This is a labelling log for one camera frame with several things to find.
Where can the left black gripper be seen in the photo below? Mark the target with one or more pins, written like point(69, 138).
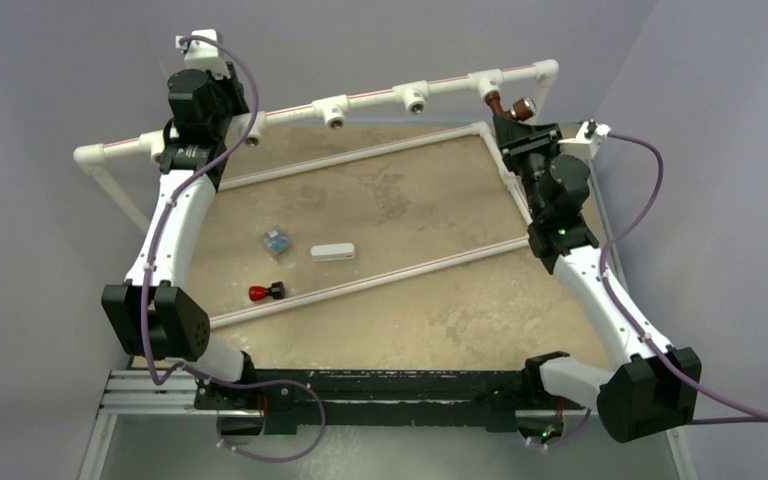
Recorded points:
point(231, 85)

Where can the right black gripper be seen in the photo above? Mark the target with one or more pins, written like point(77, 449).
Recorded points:
point(517, 140)

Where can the brown faucet with chrome cap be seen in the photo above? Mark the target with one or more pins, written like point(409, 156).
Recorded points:
point(522, 110)

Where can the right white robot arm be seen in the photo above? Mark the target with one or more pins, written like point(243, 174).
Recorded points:
point(650, 387)

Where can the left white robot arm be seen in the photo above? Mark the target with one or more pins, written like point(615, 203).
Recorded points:
point(151, 312)

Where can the clear blue faucet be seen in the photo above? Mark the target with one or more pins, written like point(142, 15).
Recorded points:
point(275, 241)

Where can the white plastic pipe piece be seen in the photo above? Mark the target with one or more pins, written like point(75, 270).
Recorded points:
point(333, 252)

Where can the red and black faucet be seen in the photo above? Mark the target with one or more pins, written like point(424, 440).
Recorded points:
point(275, 291)

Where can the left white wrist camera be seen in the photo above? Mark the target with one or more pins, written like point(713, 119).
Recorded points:
point(203, 56)

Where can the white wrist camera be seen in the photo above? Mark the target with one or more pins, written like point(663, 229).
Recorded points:
point(586, 141)
point(203, 56)

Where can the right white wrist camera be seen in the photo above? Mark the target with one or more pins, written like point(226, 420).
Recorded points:
point(586, 141)

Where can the white PVC pipe frame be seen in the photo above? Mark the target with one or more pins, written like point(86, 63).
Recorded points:
point(414, 96)

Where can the aluminium table frame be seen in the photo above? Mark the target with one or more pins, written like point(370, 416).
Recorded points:
point(175, 391)

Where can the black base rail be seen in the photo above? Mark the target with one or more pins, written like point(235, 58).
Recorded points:
point(498, 401)

